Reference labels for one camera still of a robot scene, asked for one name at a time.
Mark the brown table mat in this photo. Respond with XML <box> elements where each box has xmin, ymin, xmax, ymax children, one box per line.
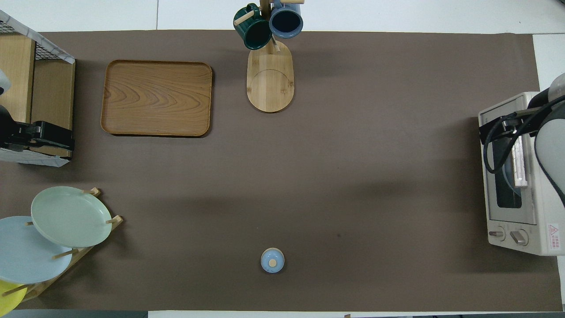
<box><xmin>0</xmin><ymin>30</ymin><xmax>562</xmax><ymax>312</ymax></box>

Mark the wooden plate rack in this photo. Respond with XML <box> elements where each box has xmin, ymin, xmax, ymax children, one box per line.
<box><xmin>20</xmin><ymin>188</ymin><xmax>124</xmax><ymax>303</ymax></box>

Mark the yellow plate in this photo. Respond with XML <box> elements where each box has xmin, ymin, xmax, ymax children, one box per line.
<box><xmin>0</xmin><ymin>280</ymin><xmax>26</xmax><ymax>318</ymax></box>

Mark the blue mug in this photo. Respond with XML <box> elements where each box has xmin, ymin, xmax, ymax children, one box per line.
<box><xmin>269</xmin><ymin>0</ymin><xmax>304</xmax><ymax>39</ymax></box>

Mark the small blue bell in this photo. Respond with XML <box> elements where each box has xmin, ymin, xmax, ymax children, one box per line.
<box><xmin>260</xmin><ymin>247</ymin><xmax>285</xmax><ymax>274</ymax></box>

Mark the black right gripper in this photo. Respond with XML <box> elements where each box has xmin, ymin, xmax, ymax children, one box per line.
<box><xmin>479</xmin><ymin>113</ymin><xmax>532</xmax><ymax>143</ymax></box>

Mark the dark green mug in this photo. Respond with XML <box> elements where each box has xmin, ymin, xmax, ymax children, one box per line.
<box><xmin>233</xmin><ymin>4</ymin><xmax>273</xmax><ymax>50</ymax></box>

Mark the white toaster oven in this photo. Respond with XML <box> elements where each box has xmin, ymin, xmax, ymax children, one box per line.
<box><xmin>478</xmin><ymin>91</ymin><xmax>565</xmax><ymax>256</ymax></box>

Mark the wooden shelf with wire basket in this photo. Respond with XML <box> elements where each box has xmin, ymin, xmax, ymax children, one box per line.
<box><xmin>0</xmin><ymin>10</ymin><xmax>75</xmax><ymax>167</ymax></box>

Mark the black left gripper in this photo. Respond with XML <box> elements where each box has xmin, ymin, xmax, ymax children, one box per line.
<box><xmin>0</xmin><ymin>105</ymin><xmax>75</xmax><ymax>153</ymax></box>

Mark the light blue racked plate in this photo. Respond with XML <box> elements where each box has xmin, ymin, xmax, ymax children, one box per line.
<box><xmin>0</xmin><ymin>216</ymin><xmax>73</xmax><ymax>284</ymax></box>

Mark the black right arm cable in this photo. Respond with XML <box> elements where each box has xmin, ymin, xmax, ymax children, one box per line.
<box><xmin>483</xmin><ymin>95</ymin><xmax>565</xmax><ymax>174</ymax></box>

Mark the wooden tray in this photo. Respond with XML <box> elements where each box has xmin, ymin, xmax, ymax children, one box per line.
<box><xmin>101</xmin><ymin>60</ymin><xmax>213</xmax><ymax>138</ymax></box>

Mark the wooden mug tree stand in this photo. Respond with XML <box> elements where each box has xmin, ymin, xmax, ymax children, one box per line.
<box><xmin>234</xmin><ymin>0</ymin><xmax>305</xmax><ymax>113</ymax></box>

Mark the pale green plate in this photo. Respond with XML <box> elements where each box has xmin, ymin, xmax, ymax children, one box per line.
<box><xmin>31</xmin><ymin>186</ymin><xmax>113</xmax><ymax>248</ymax></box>

